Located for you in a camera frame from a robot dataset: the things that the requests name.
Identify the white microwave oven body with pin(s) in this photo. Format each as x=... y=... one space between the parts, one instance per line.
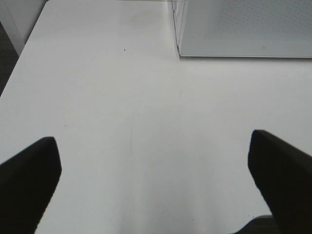
x=179 y=10

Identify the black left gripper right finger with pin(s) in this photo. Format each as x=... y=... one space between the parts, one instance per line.
x=283 y=175

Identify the white microwave door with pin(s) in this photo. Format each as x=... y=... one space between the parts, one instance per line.
x=248 y=28

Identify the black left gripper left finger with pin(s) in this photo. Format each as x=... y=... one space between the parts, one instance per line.
x=27 y=183

